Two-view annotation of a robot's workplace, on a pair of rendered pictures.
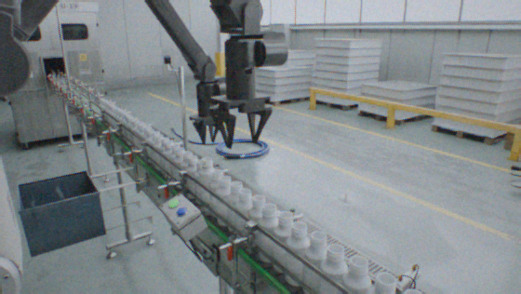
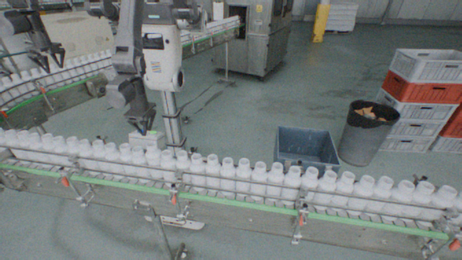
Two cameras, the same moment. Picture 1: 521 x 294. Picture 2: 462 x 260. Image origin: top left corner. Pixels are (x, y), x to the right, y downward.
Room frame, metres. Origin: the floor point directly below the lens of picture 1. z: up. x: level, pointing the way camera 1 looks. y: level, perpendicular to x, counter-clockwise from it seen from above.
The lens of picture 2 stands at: (1.76, -0.03, 1.70)
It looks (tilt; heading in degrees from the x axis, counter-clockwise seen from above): 35 degrees down; 136
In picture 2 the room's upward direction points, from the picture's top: 1 degrees clockwise
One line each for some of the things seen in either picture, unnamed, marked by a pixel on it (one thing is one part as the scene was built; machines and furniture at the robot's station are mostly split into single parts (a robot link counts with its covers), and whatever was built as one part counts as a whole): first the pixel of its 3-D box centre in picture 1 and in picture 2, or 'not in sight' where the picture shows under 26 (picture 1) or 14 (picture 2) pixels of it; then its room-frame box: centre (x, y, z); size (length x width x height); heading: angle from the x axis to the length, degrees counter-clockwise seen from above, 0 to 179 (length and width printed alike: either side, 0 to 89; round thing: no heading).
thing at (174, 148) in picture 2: not in sight; (179, 159); (0.52, 0.57, 0.49); 0.13 x 0.13 x 0.40; 36
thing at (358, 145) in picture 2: not in sight; (362, 135); (1.39, 2.33, 0.32); 0.45 x 0.45 x 0.64
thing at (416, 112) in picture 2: not in sight; (412, 104); (1.61, 2.98, 0.55); 0.61 x 0.41 x 0.22; 43
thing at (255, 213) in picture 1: (259, 222); (90, 157); (0.86, 0.01, 1.08); 0.06 x 0.06 x 0.17
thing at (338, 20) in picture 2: not in sight; (335, 17); (-2.31, 9.59, 0.50); 1.24 x 1.03 x 1.00; 39
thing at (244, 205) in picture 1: (245, 215); (104, 157); (0.91, 0.05, 1.08); 0.06 x 0.06 x 0.17
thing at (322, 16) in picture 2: not in sight; (320, 23); (-1.86, 7.44, 0.55); 0.40 x 0.40 x 1.10; 36
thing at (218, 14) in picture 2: not in sight; (218, 11); (-1.72, 2.94, 1.22); 0.23 x 0.04 x 0.32; 18
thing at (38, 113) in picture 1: (52, 72); not in sight; (5.59, 3.48, 1.05); 1.60 x 1.40 x 2.10; 36
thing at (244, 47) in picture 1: (242, 54); (31, 22); (0.65, 0.03, 1.57); 0.07 x 0.06 x 0.07; 128
